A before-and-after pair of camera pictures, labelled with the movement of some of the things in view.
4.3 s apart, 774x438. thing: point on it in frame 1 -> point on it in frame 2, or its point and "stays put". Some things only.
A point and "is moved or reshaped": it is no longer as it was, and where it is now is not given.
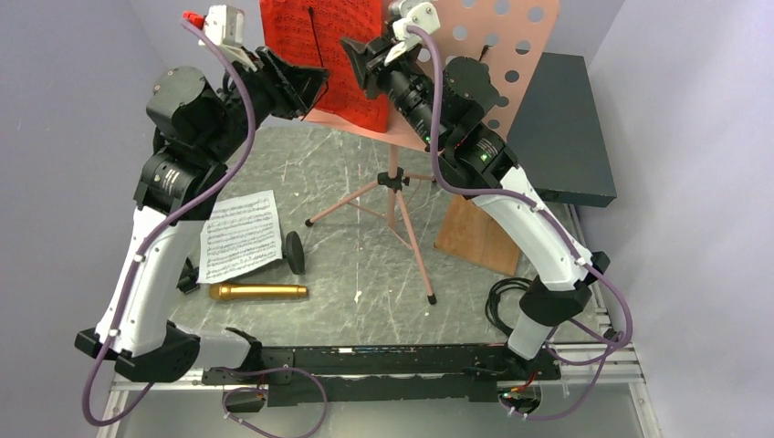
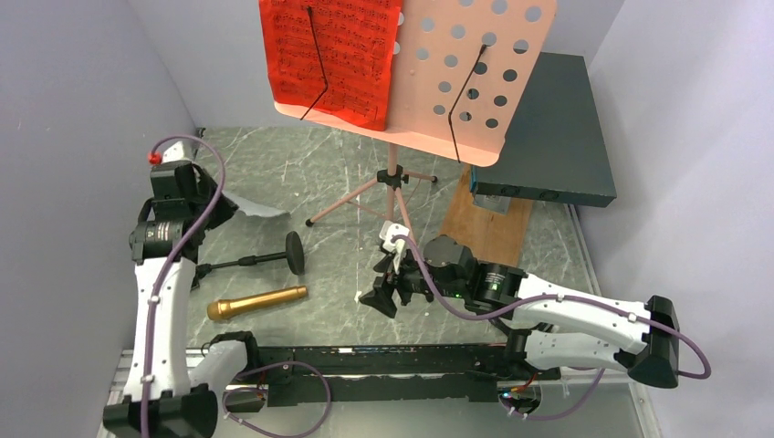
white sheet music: x=242 y=233 is moved or reshaped
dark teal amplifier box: x=558 y=137 stays put
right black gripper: x=370 y=59 -> x=384 y=286
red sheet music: x=311 y=32 stays put
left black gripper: x=292 y=89 -> x=226 y=210
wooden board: x=469 y=232 stays put
